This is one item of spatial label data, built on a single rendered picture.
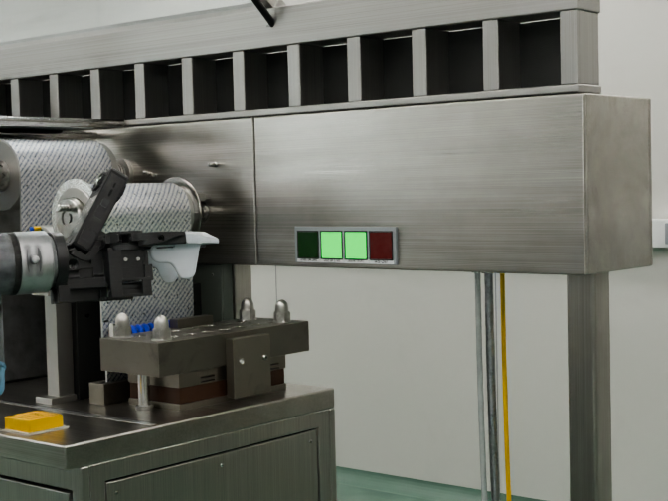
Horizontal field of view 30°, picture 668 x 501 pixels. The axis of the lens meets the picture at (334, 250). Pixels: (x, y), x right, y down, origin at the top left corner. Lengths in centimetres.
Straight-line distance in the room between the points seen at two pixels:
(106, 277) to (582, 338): 103
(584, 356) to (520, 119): 45
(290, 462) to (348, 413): 309
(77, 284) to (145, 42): 132
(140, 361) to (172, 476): 22
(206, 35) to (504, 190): 80
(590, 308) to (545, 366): 262
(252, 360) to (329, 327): 315
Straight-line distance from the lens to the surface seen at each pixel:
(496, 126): 217
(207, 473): 225
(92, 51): 292
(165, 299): 249
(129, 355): 228
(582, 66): 212
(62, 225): 242
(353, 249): 235
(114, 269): 152
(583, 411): 231
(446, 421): 518
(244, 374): 234
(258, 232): 252
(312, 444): 245
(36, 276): 150
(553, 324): 484
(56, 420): 217
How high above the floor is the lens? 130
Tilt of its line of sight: 3 degrees down
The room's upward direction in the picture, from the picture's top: 1 degrees counter-clockwise
